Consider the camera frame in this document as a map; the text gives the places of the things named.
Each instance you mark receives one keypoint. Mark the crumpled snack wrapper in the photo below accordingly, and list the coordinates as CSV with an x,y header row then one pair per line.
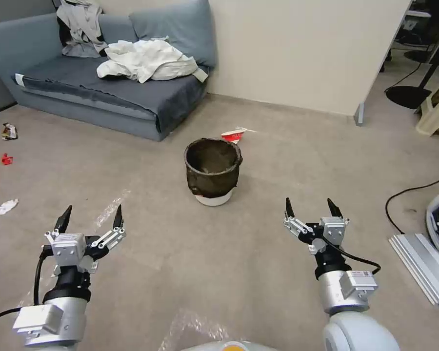
x,y
9,131

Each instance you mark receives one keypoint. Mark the grey blue sofa cushion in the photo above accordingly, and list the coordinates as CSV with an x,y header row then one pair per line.
x,y
183,29

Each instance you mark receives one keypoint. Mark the clear plastic film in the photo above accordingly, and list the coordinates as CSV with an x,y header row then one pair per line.
x,y
111,212
197,327

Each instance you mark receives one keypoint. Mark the crumpled white blanket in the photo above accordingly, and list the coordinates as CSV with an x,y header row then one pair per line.
x,y
150,60

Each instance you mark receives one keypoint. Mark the grey crumpled clothing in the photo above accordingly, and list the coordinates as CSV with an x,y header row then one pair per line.
x,y
82,25

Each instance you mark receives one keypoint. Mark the grey blue sofa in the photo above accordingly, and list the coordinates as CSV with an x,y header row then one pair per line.
x,y
95,93

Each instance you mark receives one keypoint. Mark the white bin with black liner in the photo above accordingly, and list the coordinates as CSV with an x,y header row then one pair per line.
x,y
210,175

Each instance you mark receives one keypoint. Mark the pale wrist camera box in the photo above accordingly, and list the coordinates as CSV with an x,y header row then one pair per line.
x,y
68,250
332,230

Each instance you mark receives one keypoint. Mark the small red crumpled wrapper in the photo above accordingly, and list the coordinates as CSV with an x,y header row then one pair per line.
x,y
6,159

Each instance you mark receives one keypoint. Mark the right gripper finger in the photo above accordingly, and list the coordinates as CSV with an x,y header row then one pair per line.
x,y
296,223
335,209

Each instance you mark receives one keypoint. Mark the black round stand base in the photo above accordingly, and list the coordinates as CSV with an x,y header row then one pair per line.
x,y
406,95

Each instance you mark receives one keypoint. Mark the beige plastic stool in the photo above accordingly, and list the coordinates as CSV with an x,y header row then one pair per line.
x,y
437,109

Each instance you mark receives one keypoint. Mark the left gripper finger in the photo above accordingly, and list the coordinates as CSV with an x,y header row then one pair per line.
x,y
117,218
63,219

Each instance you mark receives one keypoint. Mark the silver aluminium rail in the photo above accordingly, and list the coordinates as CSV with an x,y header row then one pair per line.
x,y
419,263

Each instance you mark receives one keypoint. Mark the white robot front shell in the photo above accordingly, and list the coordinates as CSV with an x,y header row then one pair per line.
x,y
230,346

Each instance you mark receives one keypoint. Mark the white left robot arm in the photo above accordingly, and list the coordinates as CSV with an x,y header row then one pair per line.
x,y
67,318

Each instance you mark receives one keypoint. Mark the crumpled white paper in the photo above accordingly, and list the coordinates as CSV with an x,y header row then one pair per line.
x,y
7,206

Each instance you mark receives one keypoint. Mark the grey partition foot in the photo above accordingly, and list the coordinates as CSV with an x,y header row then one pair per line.
x,y
359,115

